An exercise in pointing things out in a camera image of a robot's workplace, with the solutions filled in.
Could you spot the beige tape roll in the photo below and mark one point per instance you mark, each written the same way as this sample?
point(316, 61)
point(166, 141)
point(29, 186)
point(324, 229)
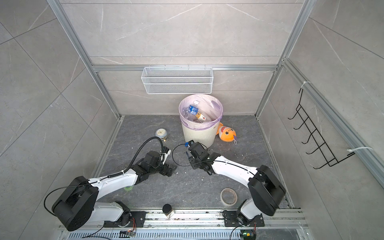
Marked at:
point(228, 197)

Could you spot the green tape roll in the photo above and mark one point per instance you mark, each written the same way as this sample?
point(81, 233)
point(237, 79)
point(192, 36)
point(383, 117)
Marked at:
point(127, 189)

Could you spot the black lidded small jar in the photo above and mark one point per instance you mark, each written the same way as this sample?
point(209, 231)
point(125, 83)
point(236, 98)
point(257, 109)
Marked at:
point(168, 210)

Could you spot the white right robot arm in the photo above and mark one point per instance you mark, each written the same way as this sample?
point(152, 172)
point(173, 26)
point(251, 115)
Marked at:
point(266, 190)

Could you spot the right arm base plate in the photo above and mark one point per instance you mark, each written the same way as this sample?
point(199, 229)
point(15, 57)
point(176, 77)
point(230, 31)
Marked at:
point(234, 219)

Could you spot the cream plastic waste bin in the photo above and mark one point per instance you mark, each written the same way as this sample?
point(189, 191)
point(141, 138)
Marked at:
point(205, 137)

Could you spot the orange fish plush toy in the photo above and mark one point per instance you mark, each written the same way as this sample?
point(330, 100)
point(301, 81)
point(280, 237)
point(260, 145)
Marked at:
point(227, 134)

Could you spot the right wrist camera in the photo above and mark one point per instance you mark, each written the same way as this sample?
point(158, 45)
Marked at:
point(188, 144)

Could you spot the black wire hook rack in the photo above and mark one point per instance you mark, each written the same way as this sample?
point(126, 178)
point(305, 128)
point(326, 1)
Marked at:
point(315, 136)

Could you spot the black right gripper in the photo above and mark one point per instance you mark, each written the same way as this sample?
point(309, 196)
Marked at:
point(192, 163)

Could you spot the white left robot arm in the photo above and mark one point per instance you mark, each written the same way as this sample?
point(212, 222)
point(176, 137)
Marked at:
point(79, 203)

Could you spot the clear bottle blue cap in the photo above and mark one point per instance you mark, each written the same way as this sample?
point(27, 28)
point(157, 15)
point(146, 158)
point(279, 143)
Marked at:
point(187, 114)

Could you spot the white wire mesh basket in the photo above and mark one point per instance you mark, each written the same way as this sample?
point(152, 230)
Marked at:
point(178, 80)

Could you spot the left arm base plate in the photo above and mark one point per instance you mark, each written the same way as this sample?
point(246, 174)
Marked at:
point(135, 219)

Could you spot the pink bin liner bag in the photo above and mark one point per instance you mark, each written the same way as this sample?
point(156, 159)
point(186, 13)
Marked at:
point(208, 105)

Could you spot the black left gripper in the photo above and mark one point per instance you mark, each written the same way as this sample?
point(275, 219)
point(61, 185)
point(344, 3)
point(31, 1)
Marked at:
point(167, 172)

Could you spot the blue label bottle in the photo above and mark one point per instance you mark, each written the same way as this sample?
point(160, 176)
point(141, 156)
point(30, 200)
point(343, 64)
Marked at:
point(194, 108)

